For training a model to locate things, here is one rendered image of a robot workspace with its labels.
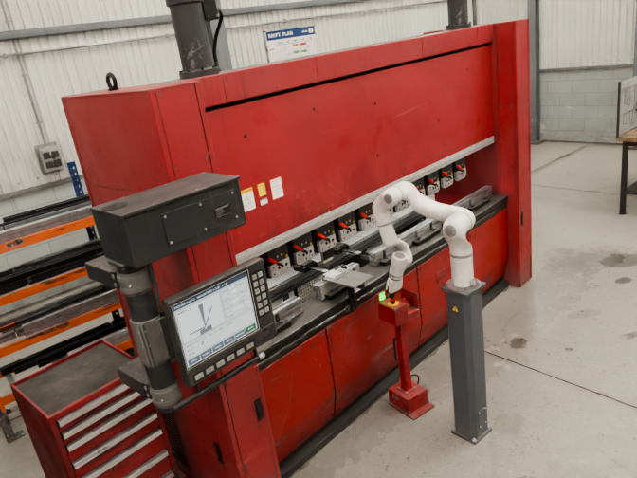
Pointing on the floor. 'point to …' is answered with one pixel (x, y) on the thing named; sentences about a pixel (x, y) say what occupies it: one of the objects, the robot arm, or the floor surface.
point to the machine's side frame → (506, 146)
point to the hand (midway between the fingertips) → (391, 295)
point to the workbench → (627, 135)
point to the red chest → (93, 419)
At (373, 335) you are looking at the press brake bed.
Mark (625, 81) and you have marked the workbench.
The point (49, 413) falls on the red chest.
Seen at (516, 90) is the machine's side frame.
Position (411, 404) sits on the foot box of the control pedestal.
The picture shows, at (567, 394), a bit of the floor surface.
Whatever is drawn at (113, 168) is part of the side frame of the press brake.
